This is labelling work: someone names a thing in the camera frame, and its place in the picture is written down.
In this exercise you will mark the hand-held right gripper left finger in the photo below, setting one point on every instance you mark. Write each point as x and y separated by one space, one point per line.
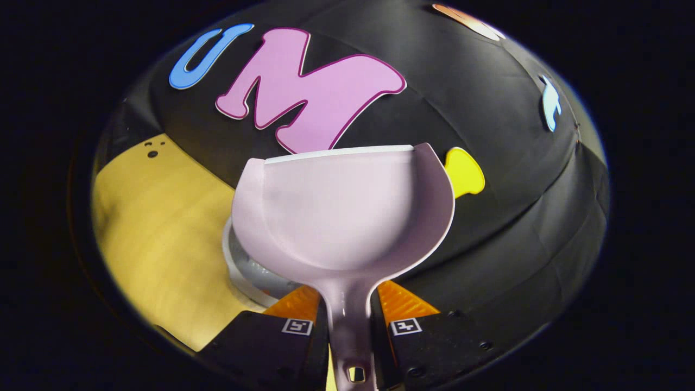
260 347

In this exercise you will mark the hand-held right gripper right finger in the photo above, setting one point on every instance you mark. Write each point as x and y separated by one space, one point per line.
434 347

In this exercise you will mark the pink dustpan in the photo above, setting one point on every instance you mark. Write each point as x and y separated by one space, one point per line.
342 217

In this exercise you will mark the yellow wooden desktop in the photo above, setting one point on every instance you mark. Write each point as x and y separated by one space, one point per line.
163 228

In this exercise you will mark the black backdrop cloth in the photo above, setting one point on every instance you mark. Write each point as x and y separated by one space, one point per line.
488 136

